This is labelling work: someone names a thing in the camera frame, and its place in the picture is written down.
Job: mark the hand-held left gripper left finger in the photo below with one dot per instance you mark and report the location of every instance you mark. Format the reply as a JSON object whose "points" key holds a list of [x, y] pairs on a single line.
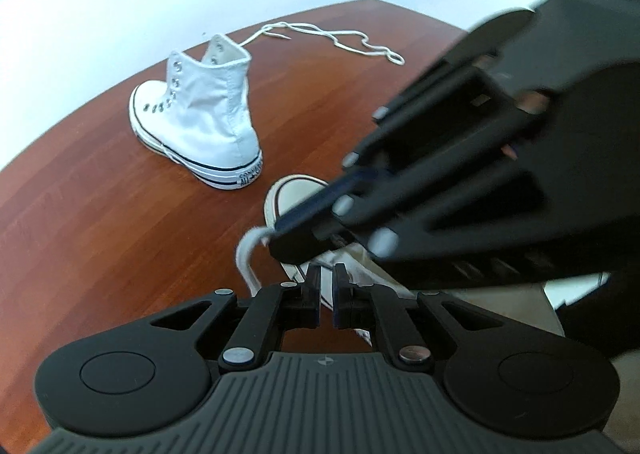
{"points": [[315, 296]]}

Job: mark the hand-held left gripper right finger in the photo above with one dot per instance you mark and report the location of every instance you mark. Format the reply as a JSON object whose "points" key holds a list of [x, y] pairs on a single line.
{"points": [[339, 296]]}

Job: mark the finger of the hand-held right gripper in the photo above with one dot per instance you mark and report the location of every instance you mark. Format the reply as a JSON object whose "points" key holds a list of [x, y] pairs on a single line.
{"points": [[310, 244], [325, 199]]}

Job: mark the cream high-top shoe red stripe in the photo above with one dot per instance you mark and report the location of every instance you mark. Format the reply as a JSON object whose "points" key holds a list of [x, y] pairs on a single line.
{"points": [[290, 194]]}

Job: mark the white shoelace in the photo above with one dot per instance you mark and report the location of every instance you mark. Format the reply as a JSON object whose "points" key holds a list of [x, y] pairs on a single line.
{"points": [[367, 52], [241, 259]]}

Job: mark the white high-top shoe black stripe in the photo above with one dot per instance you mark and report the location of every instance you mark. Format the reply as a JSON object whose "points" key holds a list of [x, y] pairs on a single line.
{"points": [[210, 134]]}

